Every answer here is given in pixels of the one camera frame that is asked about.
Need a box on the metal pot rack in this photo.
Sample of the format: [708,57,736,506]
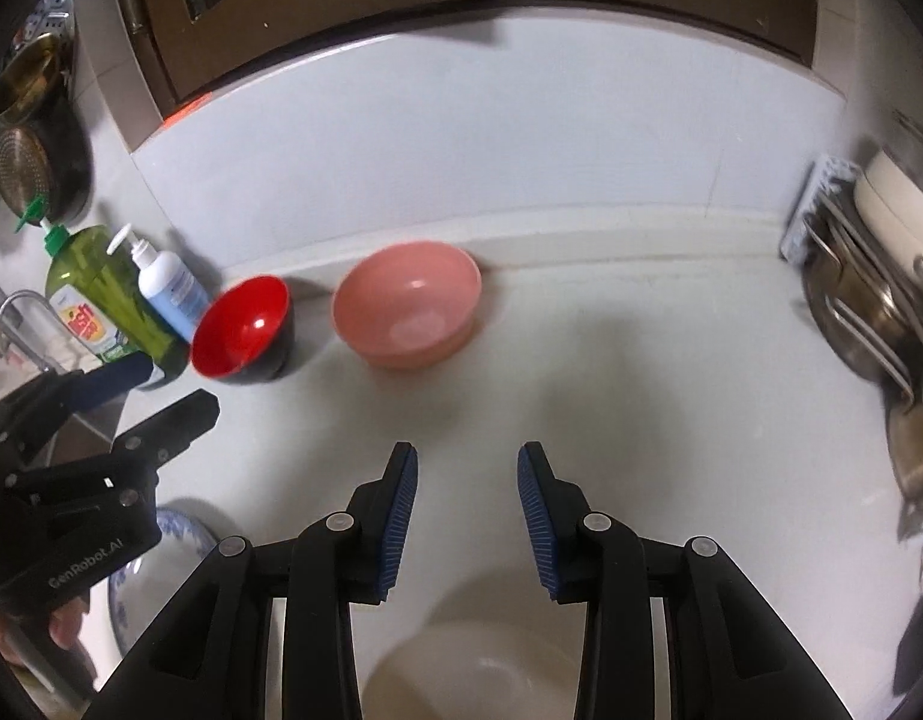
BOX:
[779,154,923,541]

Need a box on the steel kitchen sink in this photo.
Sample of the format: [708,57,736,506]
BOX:
[32,395,126,468]

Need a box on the blue floral white plate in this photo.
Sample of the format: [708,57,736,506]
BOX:
[107,507,217,655]

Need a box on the steel pot lower shelf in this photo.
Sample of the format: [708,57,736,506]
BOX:
[886,400,923,502]

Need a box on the steel pot shelf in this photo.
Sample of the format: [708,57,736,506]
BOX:
[802,229,916,398]
[886,400,923,502]

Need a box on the beige speckled large bowl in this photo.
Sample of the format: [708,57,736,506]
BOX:
[362,621,577,720]

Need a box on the perforated steel steamer tray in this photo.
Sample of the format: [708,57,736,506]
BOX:
[6,0,76,60]

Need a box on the pink bowl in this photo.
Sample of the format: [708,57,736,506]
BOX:
[331,241,483,371]

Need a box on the green dish soap bottle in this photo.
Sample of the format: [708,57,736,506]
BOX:
[16,195,188,387]

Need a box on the steel pot upper shelf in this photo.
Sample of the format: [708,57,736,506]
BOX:
[802,229,916,398]

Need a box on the cream pot with lid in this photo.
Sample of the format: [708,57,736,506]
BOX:
[854,149,923,278]

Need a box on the dark hanging frying pan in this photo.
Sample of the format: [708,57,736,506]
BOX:
[0,115,92,223]

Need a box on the red black bowl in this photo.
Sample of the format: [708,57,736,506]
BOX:
[190,275,295,383]

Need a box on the chrome tall faucet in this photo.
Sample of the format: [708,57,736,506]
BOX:
[0,288,69,374]

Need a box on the brass hanging strainer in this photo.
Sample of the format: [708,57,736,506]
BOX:
[0,32,71,128]

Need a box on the white blue pump bottle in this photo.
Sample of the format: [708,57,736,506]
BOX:
[107,224,211,344]

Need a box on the person's left hand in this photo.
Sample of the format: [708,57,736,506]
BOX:
[0,595,91,667]

